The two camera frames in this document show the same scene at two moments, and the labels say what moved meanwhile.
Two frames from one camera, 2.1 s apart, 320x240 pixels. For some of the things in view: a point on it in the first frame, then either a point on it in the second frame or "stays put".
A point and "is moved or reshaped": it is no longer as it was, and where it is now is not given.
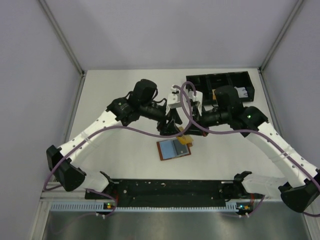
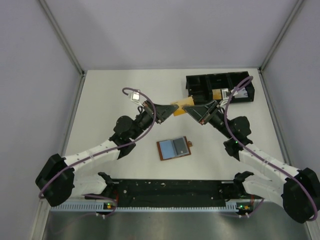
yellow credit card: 184,139 is moved or reshaped
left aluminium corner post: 66,43 stays put
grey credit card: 180,148 stays put
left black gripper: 169,119 to 153,112
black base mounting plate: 168,193 stays put
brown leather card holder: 172,148 stays put
